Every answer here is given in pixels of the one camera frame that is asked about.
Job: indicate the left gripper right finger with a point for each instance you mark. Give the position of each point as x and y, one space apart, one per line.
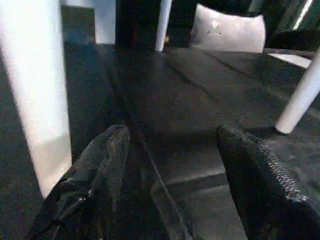
262 190

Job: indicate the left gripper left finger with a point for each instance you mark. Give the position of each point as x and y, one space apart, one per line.
87 187

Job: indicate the black table mat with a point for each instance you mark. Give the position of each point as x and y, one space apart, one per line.
187 100

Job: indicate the white flat board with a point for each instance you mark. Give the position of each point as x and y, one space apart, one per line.
290 59

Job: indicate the white pillow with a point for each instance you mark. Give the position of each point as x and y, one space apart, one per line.
230 30

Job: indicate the white glass-door cabinet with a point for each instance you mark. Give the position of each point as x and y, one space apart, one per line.
105 20

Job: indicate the black cabinet with gold label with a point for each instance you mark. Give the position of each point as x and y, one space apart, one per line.
140 22

